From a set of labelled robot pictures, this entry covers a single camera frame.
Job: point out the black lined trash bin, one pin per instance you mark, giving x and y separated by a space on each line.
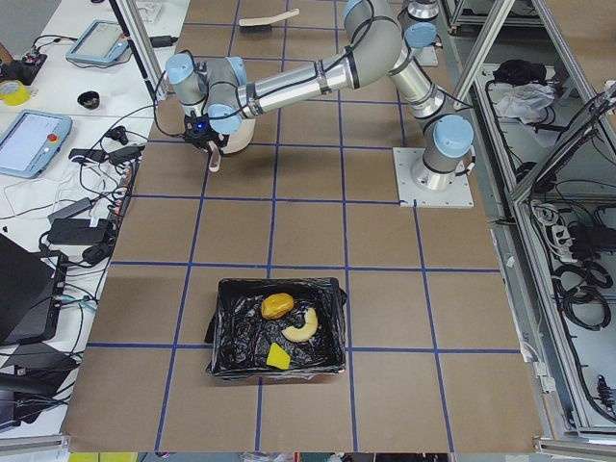
241 337

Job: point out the yellow potato-like lump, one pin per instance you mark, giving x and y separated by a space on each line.
276 306

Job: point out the black power adapter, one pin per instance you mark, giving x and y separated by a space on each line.
163 41

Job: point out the black laptop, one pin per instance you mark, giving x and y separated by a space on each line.
31 286

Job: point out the yellow tape roll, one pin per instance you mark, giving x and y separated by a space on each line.
13 93

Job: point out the upper teach pendant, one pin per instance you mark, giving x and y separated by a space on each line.
102 44

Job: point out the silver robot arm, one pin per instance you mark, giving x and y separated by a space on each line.
218 100

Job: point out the beige hand brush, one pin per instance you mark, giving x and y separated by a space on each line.
264 24

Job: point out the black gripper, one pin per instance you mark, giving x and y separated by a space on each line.
204 140

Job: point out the beige dustpan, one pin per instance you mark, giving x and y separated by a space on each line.
236 143

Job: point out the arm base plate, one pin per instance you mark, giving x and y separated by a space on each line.
420 187

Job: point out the aluminium frame post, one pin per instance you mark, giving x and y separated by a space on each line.
129 19

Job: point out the lower teach pendant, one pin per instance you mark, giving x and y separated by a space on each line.
31 142

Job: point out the green yellow sponge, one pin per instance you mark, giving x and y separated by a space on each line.
278 357

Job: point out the teach pendant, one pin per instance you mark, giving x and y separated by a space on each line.
31 142
102 44

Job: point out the yellow croissant-shaped piece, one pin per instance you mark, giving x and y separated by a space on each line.
306 331

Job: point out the crumpled white cloth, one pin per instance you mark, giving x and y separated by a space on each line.
529 103

